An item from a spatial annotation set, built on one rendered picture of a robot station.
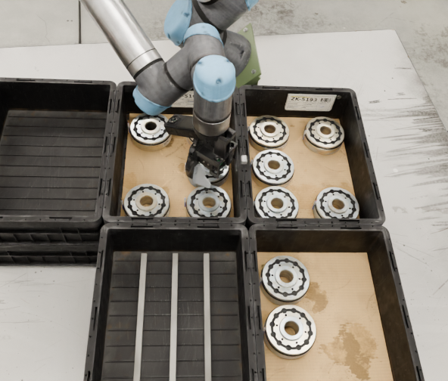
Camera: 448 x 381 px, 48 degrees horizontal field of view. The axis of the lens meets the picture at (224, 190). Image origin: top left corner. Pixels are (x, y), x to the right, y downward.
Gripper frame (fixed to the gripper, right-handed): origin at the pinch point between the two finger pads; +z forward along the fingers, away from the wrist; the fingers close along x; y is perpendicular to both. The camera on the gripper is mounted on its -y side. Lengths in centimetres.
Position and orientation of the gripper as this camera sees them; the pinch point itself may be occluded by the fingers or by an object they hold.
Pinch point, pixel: (199, 174)
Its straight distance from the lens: 119.9
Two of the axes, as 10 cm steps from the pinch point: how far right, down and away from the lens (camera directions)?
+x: 5.8, -6.6, 4.8
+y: 8.1, 5.2, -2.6
